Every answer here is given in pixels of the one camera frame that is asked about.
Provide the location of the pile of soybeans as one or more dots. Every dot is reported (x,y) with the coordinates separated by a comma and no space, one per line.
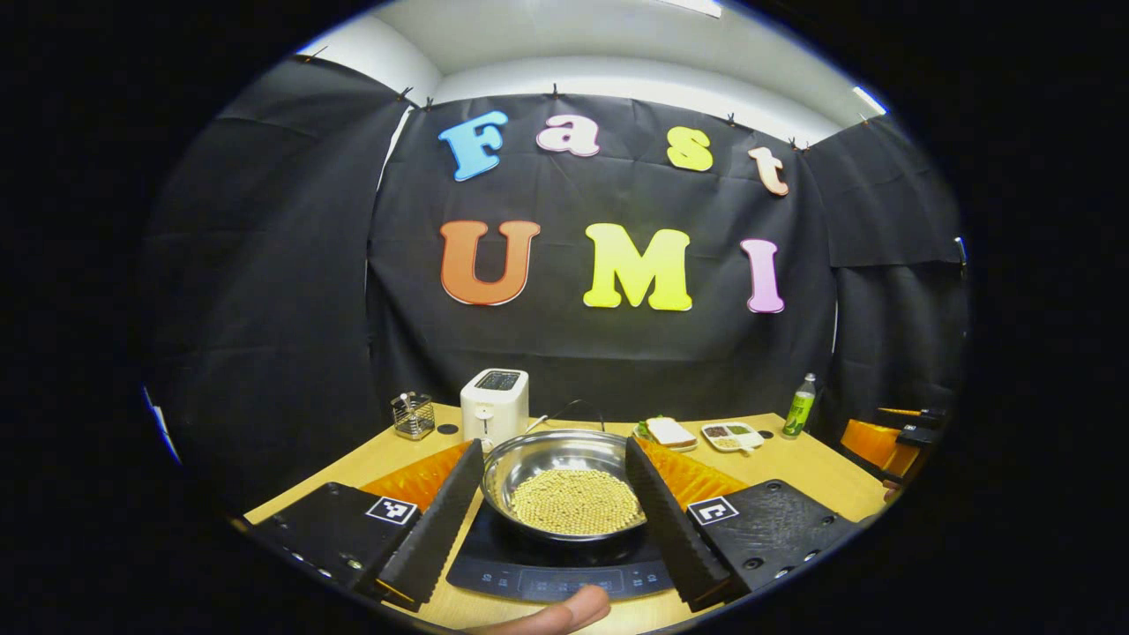
(573,503)

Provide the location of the green plate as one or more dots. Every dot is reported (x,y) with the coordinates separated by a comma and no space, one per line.
(684,448)

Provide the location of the white toaster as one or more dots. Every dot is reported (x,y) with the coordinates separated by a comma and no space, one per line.
(494,414)

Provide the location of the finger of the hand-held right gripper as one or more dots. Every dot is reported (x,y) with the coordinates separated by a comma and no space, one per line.
(873,445)
(917,414)

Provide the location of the white divided grain dish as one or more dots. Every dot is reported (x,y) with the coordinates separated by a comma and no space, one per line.
(746,438)

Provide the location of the stainless steel pot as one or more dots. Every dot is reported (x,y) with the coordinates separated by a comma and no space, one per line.
(547,454)

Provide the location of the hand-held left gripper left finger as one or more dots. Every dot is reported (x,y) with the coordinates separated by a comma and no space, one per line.
(441,529)

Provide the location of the small ceiling light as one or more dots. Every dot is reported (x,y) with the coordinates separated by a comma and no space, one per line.
(869,100)

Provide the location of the white bread sandwich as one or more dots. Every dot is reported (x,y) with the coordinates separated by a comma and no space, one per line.
(670,432)

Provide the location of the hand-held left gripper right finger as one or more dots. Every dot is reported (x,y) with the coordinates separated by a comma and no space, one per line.
(670,529)

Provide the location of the black induction cooktop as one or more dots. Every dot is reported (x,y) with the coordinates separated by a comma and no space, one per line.
(494,564)

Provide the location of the green label drink bottle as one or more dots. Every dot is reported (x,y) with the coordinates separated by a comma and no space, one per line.
(799,414)

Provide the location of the metal mesh holder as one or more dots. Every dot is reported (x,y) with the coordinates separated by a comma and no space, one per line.
(413,419)

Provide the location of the long ceiling light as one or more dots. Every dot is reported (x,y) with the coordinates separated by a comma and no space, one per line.
(692,7)

